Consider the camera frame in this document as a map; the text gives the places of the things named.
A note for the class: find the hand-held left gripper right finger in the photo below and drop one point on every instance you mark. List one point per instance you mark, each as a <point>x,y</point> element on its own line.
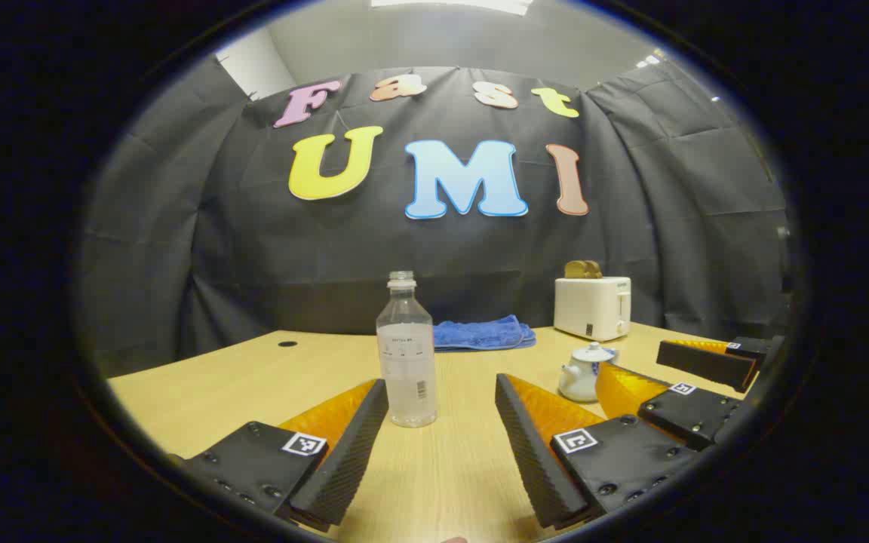
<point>529,452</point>

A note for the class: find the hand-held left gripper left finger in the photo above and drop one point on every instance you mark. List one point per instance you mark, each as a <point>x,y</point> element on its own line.
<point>351,460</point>

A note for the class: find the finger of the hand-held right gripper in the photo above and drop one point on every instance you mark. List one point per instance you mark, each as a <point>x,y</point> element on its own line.
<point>691,415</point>
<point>706,363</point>

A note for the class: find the white ceramic teacup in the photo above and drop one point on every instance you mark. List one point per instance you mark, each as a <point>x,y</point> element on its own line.
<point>576,381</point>

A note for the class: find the clear plastic water bottle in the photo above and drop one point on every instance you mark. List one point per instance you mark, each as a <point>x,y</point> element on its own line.
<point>406,362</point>

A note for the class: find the white teacup lid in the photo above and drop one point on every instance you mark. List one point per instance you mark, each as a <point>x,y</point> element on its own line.
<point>591,352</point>

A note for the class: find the white toaster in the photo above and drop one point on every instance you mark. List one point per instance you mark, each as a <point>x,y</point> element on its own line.
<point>591,308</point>

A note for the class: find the blue towel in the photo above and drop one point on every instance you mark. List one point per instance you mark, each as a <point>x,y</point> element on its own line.
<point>480,334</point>

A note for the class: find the brown toast slice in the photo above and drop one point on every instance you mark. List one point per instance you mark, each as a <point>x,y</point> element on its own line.
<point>574,269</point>
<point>593,270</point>

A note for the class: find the black backdrop cloth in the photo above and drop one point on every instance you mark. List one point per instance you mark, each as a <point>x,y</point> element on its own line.
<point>329,249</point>

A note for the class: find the ceiling light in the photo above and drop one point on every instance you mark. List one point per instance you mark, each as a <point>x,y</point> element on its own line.
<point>449,5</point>

